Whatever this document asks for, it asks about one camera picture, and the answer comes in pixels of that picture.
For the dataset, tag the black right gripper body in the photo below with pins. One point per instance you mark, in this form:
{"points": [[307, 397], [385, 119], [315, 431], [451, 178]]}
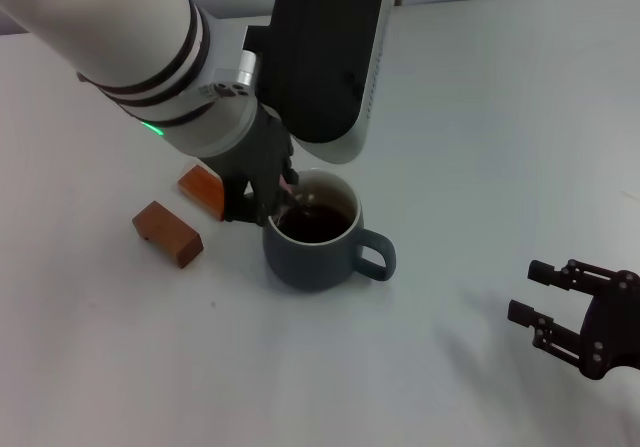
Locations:
{"points": [[612, 327]]}

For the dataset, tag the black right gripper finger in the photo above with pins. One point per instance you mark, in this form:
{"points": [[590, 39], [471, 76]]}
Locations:
{"points": [[520, 312], [540, 271]]}

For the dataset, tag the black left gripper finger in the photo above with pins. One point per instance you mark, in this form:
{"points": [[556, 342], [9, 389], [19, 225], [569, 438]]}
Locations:
{"points": [[291, 171], [245, 207]]}

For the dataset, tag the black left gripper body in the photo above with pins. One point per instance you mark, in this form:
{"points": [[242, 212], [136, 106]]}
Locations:
{"points": [[260, 157]]}

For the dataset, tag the grey ceramic cup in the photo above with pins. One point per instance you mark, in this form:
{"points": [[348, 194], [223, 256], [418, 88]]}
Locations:
{"points": [[305, 267]]}

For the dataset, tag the orange wet wooden block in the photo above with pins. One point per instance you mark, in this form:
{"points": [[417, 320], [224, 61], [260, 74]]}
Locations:
{"points": [[200, 189]]}

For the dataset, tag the dark coffee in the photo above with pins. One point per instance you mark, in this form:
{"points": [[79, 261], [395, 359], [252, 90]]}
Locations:
{"points": [[325, 223]]}

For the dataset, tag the brown wooden block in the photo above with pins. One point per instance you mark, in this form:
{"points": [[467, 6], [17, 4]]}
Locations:
{"points": [[175, 242]]}

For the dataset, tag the black white wrist camera housing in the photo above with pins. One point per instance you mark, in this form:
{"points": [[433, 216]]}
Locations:
{"points": [[320, 42]]}

